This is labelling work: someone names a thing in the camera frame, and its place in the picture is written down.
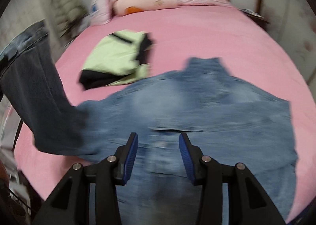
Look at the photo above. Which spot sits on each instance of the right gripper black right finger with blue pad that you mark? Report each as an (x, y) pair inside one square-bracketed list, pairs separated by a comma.
[(248, 201)]

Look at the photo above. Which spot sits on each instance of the blue denim jacket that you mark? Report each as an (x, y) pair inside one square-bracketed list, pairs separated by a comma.
[(228, 118)]

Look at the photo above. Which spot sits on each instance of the folded pink quilt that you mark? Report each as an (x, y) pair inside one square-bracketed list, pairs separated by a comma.
[(126, 7)]

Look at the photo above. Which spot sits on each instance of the dark wooden nightstand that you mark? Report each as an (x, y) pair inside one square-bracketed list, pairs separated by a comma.
[(258, 19)]

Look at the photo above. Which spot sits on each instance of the light green black folded garment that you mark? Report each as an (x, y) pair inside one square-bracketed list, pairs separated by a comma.
[(120, 58)]

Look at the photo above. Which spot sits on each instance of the light pink cartoon pillow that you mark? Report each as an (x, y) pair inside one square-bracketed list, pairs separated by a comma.
[(100, 12)]

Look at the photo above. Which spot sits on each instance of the grey-green puffer coat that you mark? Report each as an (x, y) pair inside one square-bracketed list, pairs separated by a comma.
[(67, 15)]

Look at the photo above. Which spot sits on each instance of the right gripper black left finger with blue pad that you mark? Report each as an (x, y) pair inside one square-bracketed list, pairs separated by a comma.
[(87, 194)]

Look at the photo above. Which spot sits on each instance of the pink bed sheet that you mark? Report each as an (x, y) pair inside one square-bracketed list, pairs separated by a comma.
[(245, 51)]

